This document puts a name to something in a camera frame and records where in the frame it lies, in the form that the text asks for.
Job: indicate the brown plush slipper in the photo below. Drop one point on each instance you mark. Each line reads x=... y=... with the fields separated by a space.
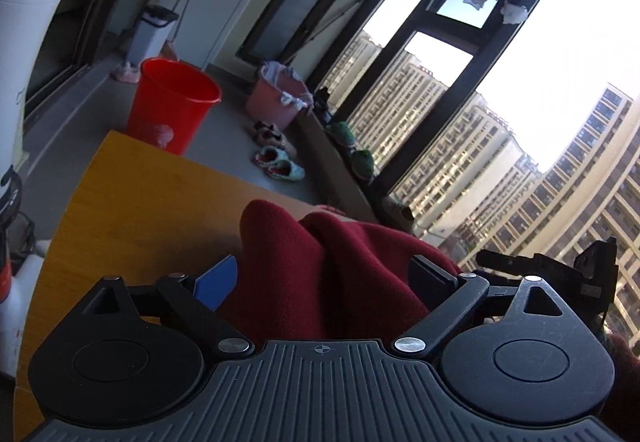
x=277 y=141
x=264 y=128

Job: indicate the beige shoe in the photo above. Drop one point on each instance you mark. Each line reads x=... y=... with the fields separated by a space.
x=400 y=211

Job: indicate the tall dark framed window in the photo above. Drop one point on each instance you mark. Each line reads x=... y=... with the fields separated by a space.
x=290 y=17

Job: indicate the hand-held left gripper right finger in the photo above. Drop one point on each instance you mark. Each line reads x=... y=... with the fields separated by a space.
x=430 y=279

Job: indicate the red bucket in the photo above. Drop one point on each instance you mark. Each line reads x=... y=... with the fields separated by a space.
x=165 y=107

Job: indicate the pink bucket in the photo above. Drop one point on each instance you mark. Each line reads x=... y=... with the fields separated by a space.
x=275 y=95

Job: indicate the red fleece garment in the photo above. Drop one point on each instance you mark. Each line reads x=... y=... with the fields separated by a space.
x=320 y=272

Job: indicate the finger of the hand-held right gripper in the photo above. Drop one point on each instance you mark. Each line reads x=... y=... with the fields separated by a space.
x=520 y=263

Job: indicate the long leaning pole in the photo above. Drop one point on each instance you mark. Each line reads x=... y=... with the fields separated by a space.
x=330 y=20

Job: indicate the small dark pot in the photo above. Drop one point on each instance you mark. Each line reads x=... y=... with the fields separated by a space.
x=321 y=100

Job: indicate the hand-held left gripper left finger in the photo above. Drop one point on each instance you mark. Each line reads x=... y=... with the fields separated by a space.
x=217 y=284

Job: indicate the black window frame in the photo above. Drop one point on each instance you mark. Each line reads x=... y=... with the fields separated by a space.
x=415 y=22

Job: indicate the white plastic container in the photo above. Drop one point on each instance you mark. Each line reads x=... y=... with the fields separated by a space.
x=22 y=302

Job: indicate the white cylindrical appliance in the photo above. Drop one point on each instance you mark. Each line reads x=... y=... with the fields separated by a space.
x=25 y=47

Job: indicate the white pedal trash bin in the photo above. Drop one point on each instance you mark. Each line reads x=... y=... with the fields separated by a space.
x=150 y=35

